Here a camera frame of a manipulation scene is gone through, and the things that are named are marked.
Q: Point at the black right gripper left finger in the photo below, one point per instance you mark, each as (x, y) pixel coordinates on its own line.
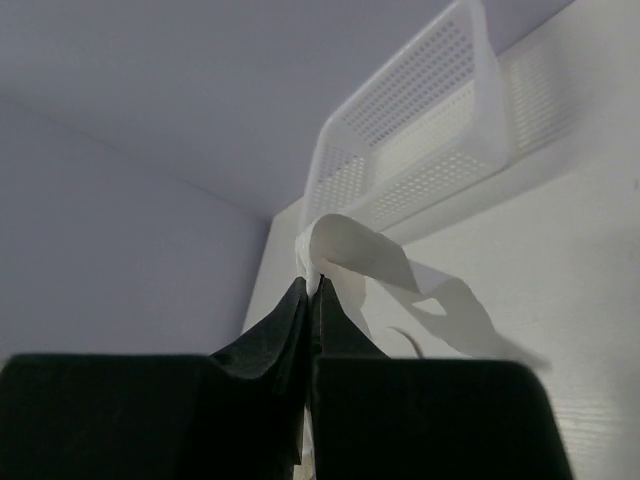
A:
(233, 414)

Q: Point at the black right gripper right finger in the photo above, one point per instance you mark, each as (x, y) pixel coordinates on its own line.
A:
(375, 417)

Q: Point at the white bra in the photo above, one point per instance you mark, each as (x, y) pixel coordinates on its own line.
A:
(340, 249)

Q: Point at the white perforated plastic basket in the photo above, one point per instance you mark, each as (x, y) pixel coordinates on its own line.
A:
(428, 124)

